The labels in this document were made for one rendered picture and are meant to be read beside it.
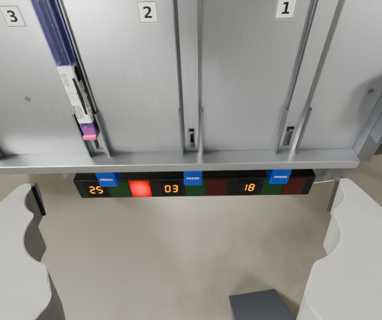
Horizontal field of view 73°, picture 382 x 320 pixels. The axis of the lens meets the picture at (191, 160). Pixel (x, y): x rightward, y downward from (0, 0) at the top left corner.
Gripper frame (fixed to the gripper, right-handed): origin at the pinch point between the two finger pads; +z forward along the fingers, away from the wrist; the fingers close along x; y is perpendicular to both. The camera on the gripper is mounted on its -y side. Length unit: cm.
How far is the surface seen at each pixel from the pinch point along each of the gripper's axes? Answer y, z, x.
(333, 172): 47, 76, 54
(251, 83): -0.8, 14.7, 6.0
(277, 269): 79, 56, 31
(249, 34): -5.1, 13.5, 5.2
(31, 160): 7.8, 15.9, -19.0
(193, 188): 14.9, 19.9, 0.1
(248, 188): 15.3, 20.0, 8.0
